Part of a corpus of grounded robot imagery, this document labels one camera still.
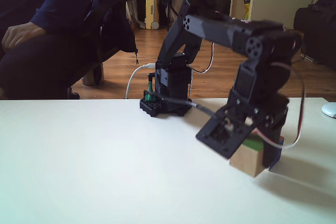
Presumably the cream oil radiator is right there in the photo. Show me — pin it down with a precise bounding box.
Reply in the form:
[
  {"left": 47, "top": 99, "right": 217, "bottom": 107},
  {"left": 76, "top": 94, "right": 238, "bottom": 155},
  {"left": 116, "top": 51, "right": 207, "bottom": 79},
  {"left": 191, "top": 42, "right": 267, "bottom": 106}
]
[{"left": 145, "top": 0, "right": 160, "bottom": 30}]

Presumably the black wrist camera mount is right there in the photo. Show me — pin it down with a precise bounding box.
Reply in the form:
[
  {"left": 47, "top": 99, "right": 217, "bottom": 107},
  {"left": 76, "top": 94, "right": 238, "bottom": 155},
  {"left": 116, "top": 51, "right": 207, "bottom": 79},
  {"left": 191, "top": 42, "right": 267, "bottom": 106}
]
[{"left": 195, "top": 104, "right": 259, "bottom": 159}]

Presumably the green-topped wooden cube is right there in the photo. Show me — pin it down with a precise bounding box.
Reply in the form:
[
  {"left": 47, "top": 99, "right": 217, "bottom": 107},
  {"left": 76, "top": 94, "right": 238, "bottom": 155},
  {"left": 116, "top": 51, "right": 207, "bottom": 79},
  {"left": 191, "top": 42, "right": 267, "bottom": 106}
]
[{"left": 229, "top": 132, "right": 271, "bottom": 178}]

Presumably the person's hand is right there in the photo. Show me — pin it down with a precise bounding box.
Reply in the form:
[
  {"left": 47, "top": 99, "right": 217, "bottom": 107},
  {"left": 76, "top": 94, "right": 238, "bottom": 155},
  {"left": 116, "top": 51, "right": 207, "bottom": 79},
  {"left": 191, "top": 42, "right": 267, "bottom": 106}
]
[{"left": 1, "top": 22, "right": 48, "bottom": 51}]

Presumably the person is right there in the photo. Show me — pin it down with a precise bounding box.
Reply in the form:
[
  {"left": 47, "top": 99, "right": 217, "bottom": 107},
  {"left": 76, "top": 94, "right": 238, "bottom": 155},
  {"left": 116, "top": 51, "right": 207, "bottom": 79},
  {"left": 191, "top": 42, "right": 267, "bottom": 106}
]
[{"left": 0, "top": 0, "right": 106, "bottom": 101}]

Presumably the green table clamp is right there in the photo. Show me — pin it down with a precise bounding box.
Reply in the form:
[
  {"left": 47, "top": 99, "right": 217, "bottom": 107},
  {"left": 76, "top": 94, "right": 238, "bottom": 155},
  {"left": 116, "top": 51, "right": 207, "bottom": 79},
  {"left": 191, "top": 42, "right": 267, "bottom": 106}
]
[{"left": 143, "top": 81, "right": 156, "bottom": 103}]

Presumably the black suitcase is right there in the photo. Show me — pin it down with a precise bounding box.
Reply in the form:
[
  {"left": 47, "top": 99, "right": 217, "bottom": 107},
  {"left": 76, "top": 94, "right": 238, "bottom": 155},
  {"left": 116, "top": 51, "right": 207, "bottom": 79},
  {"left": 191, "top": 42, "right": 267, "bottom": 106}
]
[{"left": 293, "top": 0, "right": 336, "bottom": 71}]

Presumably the red white black servo cable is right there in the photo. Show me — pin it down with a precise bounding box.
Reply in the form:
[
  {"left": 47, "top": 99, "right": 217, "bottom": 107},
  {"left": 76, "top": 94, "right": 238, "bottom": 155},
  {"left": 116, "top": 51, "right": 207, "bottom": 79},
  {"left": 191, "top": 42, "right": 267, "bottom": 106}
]
[
  {"left": 190, "top": 41, "right": 215, "bottom": 74},
  {"left": 250, "top": 35, "right": 307, "bottom": 149}
]

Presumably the white usb cable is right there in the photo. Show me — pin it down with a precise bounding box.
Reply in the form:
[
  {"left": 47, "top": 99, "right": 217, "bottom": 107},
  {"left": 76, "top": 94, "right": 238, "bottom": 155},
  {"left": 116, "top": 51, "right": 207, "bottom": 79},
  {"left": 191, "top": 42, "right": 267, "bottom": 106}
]
[{"left": 125, "top": 63, "right": 157, "bottom": 100}]

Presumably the black camera cable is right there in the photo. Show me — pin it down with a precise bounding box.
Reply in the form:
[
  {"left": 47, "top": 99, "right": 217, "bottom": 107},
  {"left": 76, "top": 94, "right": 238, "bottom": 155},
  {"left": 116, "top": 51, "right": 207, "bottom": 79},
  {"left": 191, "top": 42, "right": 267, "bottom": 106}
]
[{"left": 148, "top": 91, "right": 220, "bottom": 120}]

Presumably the white computer mouse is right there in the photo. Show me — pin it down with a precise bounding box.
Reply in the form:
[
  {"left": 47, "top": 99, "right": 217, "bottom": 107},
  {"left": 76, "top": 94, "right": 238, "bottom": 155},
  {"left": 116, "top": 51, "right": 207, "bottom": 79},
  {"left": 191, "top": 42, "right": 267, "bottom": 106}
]
[{"left": 321, "top": 102, "right": 336, "bottom": 119}]

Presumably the dark puffer jacket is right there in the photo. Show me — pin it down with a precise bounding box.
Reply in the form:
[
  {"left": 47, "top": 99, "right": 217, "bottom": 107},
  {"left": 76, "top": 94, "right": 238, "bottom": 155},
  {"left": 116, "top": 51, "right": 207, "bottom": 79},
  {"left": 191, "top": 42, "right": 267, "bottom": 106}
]
[{"left": 86, "top": 0, "right": 139, "bottom": 65}]

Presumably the dark chair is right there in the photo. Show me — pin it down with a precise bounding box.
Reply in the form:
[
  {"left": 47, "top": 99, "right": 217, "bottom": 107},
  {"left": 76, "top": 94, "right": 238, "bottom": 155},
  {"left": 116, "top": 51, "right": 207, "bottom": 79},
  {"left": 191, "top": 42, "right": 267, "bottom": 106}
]
[{"left": 70, "top": 0, "right": 151, "bottom": 86}]

